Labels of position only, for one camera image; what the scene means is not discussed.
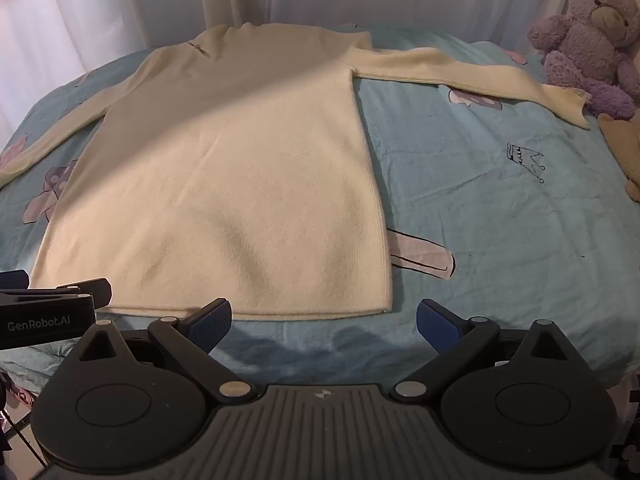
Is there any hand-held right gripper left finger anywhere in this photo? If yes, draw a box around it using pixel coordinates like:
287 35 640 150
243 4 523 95
65 298 257 404

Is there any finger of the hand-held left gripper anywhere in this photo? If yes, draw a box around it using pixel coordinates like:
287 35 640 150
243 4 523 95
0 269 30 291
56 278 114 312

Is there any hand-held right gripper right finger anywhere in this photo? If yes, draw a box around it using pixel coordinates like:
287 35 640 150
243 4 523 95
392 298 582 404

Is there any cream knit sweater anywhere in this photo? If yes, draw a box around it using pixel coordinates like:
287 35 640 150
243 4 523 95
0 21 593 322

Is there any light blue printed bed sheet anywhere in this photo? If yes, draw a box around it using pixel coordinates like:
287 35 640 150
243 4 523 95
0 24 640 403

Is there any beige plush toy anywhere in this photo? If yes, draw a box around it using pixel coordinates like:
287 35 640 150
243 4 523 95
597 110 640 197

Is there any white curtain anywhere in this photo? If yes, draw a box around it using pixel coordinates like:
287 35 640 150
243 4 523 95
0 0 640 153

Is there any purple teddy bear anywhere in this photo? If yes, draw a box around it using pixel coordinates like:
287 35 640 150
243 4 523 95
528 0 640 120

